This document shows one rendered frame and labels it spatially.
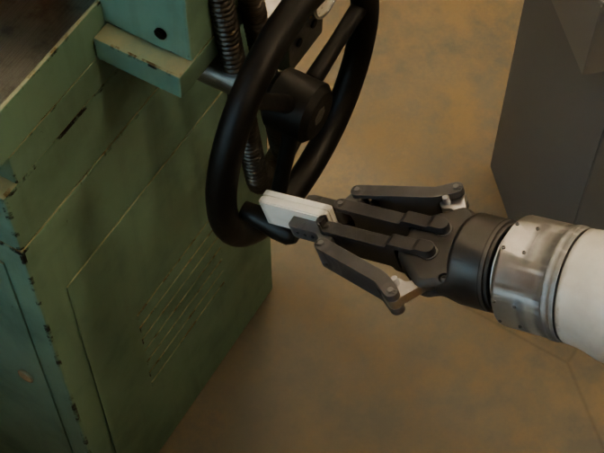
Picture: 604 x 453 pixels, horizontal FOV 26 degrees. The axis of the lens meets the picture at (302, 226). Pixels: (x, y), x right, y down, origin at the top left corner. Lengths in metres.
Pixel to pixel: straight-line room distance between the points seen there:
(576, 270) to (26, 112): 0.50
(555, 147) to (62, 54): 0.87
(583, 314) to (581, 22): 0.63
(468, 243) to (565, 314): 0.10
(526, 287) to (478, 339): 1.05
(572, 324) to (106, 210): 0.59
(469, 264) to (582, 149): 0.76
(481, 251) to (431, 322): 1.03
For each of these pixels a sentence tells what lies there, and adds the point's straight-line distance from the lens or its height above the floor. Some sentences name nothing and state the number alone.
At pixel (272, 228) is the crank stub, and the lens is 1.16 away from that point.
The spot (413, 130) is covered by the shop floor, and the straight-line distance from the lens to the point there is 2.23.
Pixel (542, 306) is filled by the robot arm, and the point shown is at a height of 0.93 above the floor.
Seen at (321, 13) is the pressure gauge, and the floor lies 0.64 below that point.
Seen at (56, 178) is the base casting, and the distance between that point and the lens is 1.26.
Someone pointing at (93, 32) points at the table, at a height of 0.87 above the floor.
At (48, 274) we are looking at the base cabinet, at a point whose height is 0.64.
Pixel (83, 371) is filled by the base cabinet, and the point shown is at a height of 0.41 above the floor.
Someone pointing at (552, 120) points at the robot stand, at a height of 0.33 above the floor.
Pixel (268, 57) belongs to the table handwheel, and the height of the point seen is 0.94.
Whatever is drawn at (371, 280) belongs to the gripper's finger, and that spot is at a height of 0.87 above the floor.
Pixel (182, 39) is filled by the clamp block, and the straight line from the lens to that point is 1.16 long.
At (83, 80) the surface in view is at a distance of 1.23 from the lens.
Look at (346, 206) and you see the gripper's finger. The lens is 1.10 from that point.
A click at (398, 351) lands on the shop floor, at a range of 2.00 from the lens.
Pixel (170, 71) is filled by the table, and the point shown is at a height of 0.87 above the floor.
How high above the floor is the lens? 1.77
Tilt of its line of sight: 57 degrees down
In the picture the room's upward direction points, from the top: straight up
